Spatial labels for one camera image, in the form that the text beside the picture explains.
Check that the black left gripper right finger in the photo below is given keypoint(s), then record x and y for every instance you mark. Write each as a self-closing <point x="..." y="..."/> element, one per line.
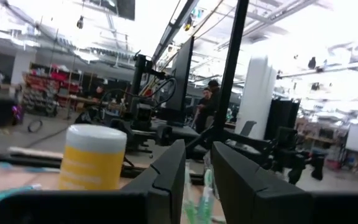
<point x="259" y="202"/>

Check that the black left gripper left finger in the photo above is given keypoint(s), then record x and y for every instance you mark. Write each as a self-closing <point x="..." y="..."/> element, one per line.
<point x="154" y="199"/>

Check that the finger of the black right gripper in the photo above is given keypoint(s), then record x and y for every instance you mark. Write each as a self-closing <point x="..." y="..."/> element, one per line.
<point x="122" y="127"/>
<point x="165" y="135"/>

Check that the white wipes canister yellow label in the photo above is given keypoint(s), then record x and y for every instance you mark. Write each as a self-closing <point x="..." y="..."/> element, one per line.
<point x="92" y="161"/>

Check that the green toothbrush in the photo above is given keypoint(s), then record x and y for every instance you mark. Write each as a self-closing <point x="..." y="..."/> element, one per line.
<point x="207" y="202"/>

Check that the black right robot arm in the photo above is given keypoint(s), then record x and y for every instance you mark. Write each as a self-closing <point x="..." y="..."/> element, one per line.
<point x="141" y="77"/>

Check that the person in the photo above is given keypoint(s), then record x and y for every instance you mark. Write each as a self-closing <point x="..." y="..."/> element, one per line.
<point x="202" y="109"/>
<point x="213" y="99"/>
<point x="99" y="93"/>

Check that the black monitor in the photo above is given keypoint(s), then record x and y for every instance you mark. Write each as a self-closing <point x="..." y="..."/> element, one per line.
<point x="182" y="77"/>

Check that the red parts shelving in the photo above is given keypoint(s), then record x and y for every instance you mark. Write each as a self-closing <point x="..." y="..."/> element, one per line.
<point x="51" y="87"/>

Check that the white pillar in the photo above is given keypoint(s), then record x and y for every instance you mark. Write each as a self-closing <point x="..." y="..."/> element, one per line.
<point x="256" y="96"/>

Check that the blue mouthwash bottle white cap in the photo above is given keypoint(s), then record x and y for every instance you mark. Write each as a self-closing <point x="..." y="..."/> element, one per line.
<point x="11" y="193"/>

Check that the black aluminium rig frame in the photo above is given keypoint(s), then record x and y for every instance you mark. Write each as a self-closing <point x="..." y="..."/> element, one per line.
<point x="232" y="62"/>

